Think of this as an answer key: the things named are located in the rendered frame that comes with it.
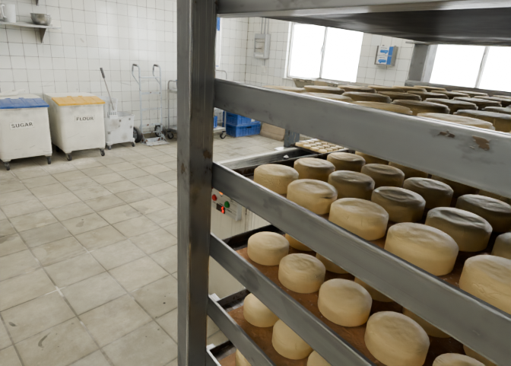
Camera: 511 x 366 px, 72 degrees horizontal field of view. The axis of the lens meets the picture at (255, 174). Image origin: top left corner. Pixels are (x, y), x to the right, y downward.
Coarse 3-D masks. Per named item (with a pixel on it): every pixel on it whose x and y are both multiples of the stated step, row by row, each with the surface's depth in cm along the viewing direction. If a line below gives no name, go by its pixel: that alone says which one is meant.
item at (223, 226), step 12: (216, 216) 181; (228, 216) 173; (252, 216) 164; (216, 228) 183; (228, 228) 175; (240, 228) 168; (252, 228) 166; (216, 264) 189; (216, 276) 192; (228, 276) 183; (216, 288) 194; (228, 288) 185; (240, 288) 177
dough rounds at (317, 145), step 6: (300, 144) 223; (306, 144) 227; (312, 144) 225; (318, 144) 226; (324, 144) 230; (330, 144) 228; (312, 150) 215; (318, 150) 215; (324, 150) 212; (330, 150) 214; (336, 150) 218
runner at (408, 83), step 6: (408, 84) 63; (414, 84) 62; (420, 84) 61; (426, 84) 60; (432, 84) 60; (438, 84) 59; (444, 84) 58; (450, 84) 57; (450, 90) 58; (456, 90) 57; (462, 90) 56; (468, 90) 55; (474, 90) 55; (480, 90) 54; (486, 90) 54; (492, 90) 53; (498, 90) 53; (492, 96) 53; (510, 96) 51
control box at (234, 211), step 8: (216, 192) 172; (216, 200) 173; (224, 200) 168; (232, 200) 164; (216, 208) 174; (224, 208) 169; (232, 208) 165; (240, 208) 164; (232, 216) 166; (240, 216) 165
